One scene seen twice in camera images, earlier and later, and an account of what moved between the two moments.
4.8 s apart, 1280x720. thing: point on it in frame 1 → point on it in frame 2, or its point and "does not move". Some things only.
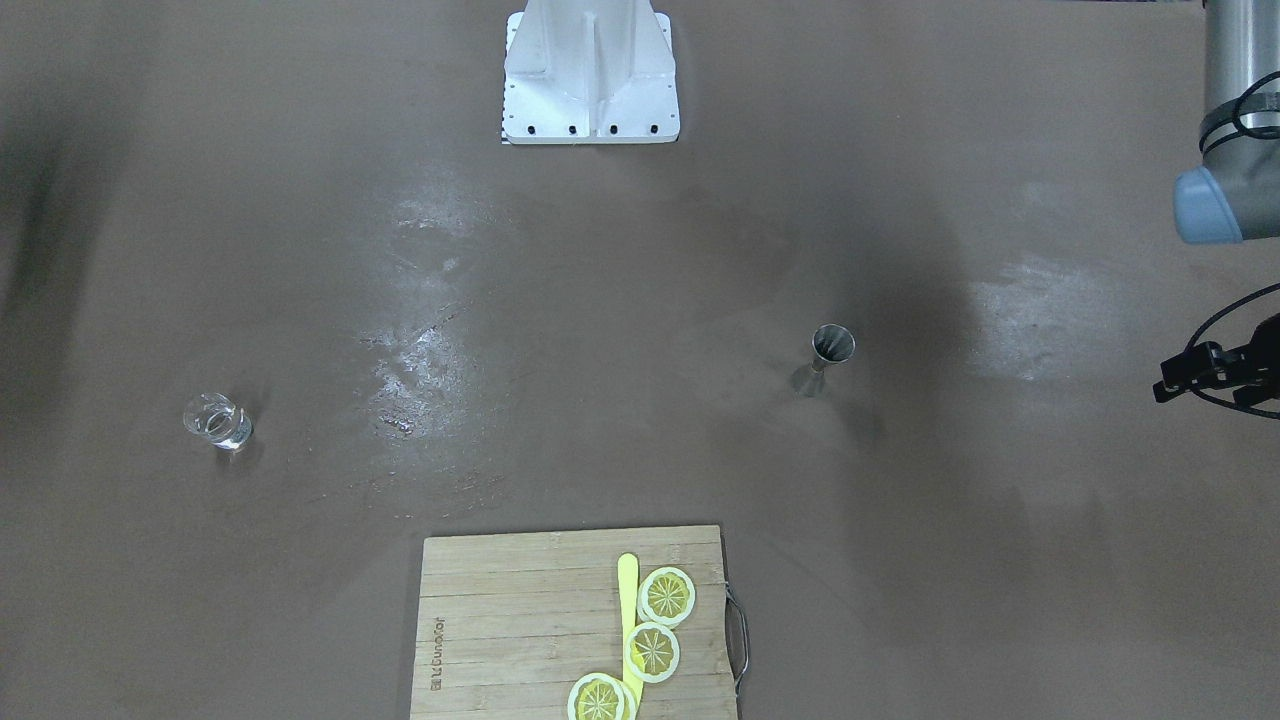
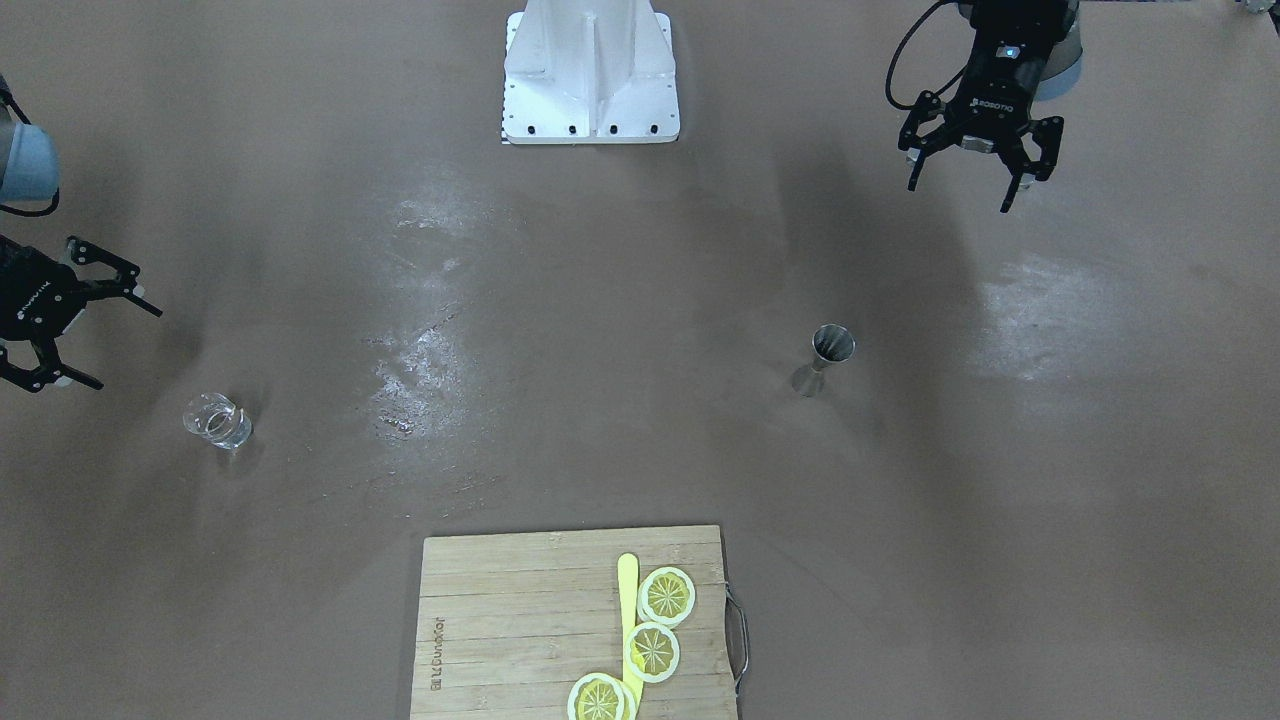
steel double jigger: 832,343 does not move
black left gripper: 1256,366 → 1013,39
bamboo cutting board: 508,623 does not move
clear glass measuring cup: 217,419 does not move
